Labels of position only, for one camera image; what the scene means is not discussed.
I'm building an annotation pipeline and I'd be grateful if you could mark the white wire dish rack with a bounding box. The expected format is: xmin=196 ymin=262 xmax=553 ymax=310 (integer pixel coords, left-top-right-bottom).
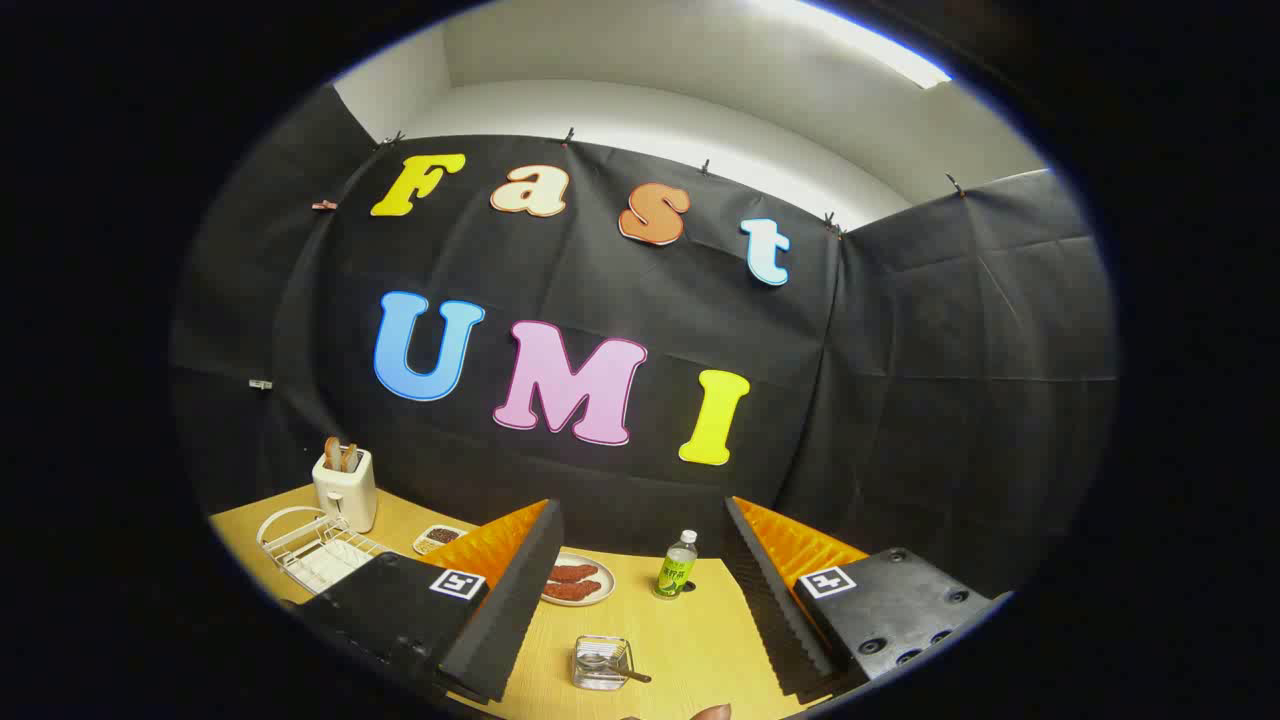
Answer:
xmin=256 ymin=505 xmax=396 ymax=596

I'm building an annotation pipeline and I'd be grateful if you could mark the white toaster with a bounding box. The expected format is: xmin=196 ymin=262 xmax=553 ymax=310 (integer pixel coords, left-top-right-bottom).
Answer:
xmin=312 ymin=447 xmax=379 ymax=534

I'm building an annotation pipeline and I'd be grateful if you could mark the white oval plate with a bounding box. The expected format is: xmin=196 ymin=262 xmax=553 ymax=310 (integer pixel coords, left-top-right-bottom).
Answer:
xmin=540 ymin=552 xmax=617 ymax=608

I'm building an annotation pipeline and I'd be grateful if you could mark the white divided bean dish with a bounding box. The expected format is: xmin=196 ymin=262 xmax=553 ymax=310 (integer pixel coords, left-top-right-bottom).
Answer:
xmin=413 ymin=524 xmax=469 ymax=557

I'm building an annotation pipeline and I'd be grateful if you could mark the metal spoon with wooden handle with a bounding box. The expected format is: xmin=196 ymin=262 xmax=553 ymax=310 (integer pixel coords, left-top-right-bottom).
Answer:
xmin=580 ymin=650 xmax=653 ymax=686

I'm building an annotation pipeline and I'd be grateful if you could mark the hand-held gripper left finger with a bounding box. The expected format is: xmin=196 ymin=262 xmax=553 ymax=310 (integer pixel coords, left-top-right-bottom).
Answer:
xmin=285 ymin=498 xmax=566 ymax=706

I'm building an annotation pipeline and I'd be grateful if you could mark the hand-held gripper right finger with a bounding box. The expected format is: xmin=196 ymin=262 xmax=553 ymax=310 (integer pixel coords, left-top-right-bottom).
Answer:
xmin=722 ymin=495 xmax=1013 ymax=704

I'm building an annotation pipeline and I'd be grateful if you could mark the green label drink bottle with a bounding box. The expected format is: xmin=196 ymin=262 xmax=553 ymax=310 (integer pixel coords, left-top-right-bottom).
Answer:
xmin=654 ymin=529 xmax=699 ymax=601

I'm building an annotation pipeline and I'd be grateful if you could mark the metal wire basket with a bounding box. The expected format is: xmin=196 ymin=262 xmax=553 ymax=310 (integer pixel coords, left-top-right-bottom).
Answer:
xmin=572 ymin=635 xmax=633 ymax=692

